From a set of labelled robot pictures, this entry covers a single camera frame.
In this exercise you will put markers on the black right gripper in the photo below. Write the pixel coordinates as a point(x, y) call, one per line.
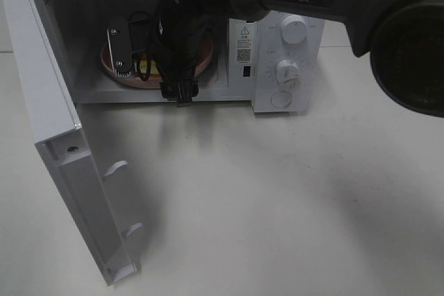
point(179, 27)

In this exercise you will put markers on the pink round plate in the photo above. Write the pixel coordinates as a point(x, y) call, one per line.
point(205, 56)

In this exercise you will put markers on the white microwave door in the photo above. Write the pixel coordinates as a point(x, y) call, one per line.
point(60, 139)

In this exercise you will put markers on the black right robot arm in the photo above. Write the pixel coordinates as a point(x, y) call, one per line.
point(403, 38)

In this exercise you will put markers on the white bread sandwich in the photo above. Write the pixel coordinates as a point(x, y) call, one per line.
point(147, 66)

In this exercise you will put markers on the white warning label sticker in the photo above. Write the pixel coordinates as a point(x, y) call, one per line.
point(243, 37)

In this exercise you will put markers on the white microwave oven body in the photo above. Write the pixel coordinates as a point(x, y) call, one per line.
point(83, 28)

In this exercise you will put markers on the round white door button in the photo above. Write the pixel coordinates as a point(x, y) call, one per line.
point(281, 99)

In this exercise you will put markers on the lower white timer knob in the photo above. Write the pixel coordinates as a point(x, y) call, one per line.
point(287, 71)

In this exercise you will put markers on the upper white power knob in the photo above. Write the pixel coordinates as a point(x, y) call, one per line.
point(293, 29)

